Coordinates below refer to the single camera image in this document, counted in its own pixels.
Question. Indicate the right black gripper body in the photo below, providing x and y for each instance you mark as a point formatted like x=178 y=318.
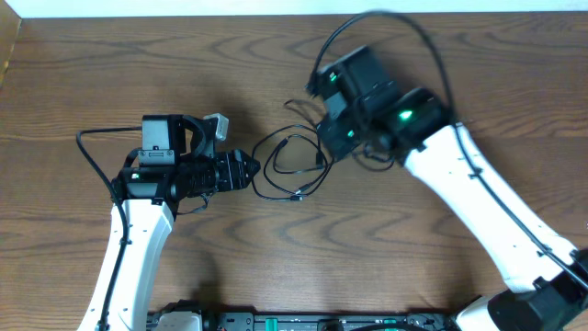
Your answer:
x=340 y=137

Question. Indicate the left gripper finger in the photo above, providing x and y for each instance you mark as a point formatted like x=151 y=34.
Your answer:
x=246 y=160
x=248 y=175

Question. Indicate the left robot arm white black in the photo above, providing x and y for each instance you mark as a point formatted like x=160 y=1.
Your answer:
x=177 y=159

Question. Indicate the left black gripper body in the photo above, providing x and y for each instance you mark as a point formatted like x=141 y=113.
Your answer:
x=228 y=176

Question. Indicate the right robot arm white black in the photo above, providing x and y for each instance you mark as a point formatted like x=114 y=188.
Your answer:
x=544 y=273

